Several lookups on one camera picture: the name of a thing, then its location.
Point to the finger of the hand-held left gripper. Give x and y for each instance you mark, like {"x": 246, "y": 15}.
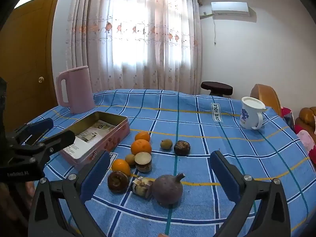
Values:
{"x": 65, "y": 138}
{"x": 45, "y": 124}

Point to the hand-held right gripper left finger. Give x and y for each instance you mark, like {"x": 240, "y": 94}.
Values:
{"x": 95, "y": 177}

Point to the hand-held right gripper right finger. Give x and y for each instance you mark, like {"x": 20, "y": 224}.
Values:
{"x": 222, "y": 175}

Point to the orange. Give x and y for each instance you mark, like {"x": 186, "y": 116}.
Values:
{"x": 121, "y": 167}
{"x": 141, "y": 147}
{"x": 142, "y": 136}

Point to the pink tin box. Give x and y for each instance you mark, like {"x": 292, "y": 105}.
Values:
{"x": 108, "y": 140}

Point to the printed paper leaflet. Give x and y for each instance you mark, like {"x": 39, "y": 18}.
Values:
{"x": 86, "y": 138}

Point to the dark brown mangosteen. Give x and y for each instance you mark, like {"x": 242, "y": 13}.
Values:
{"x": 182, "y": 147}
{"x": 118, "y": 182}

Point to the small brown round fruit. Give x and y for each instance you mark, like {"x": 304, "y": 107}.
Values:
{"x": 130, "y": 159}
{"x": 166, "y": 144}

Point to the pink electric kettle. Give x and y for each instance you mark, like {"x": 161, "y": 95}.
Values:
{"x": 79, "y": 91}

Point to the small wrapped food packet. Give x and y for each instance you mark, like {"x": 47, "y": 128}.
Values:
{"x": 141, "y": 187}

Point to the blue checkered tablecloth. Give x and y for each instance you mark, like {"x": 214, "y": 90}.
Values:
{"x": 197, "y": 133}

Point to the small jar with beige lid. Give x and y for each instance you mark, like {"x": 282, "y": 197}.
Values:
{"x": 143, "y": 162}

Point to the large purple round fruit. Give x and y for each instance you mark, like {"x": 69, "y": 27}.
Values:
{"x": 167, "y": 188}

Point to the white mug with blue flower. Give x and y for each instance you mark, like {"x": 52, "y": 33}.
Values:
{"x": 248, "y": 118}

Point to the wooden door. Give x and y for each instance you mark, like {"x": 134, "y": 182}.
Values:
{"x": 27, "y": 54}

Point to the red cloth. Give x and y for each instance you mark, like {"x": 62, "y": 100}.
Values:
{"x": 287, "y": 116}

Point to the dark round stool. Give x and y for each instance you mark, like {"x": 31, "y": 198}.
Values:
{"x": 216, "y": 87}

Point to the wooden chair back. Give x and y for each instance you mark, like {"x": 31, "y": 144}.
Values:
{"x": 266, "y": 96}

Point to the pink cloth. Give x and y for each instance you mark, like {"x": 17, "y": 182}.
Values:
{"x": 306, "y": 139}

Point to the sheer floral curtain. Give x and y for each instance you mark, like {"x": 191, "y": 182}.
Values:
{"x": 138, "y": 42}

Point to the air conditioner pipe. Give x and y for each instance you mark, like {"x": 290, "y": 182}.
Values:
{"x": 206, "y": 16}

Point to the white air conditioner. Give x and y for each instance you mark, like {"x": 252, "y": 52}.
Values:
{"x": 229, "y": 7}

